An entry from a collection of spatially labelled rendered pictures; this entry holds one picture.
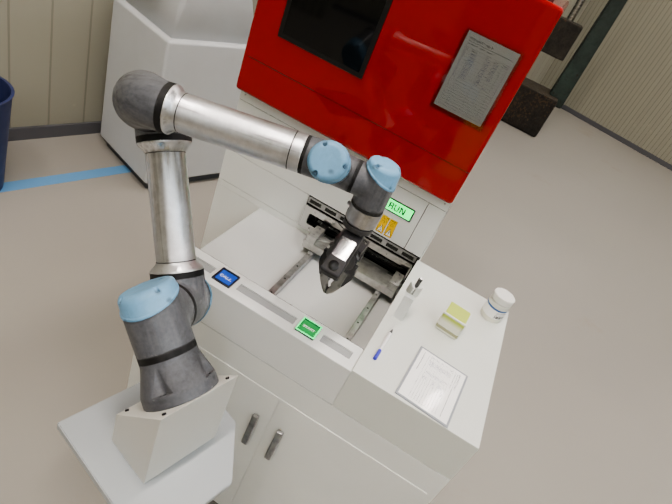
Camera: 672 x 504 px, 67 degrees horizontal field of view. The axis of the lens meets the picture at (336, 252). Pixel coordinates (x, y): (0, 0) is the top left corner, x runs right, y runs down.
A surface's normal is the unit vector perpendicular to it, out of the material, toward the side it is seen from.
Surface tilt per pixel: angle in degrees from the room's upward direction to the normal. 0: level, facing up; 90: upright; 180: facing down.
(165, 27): 80
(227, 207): 90
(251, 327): 90
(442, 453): 90
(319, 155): 63
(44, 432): 0
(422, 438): 90
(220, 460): 0
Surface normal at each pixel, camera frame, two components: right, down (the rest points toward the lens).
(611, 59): -0.62, 0.26
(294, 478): -0.39, 0.43
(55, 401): 0.34, -0.76
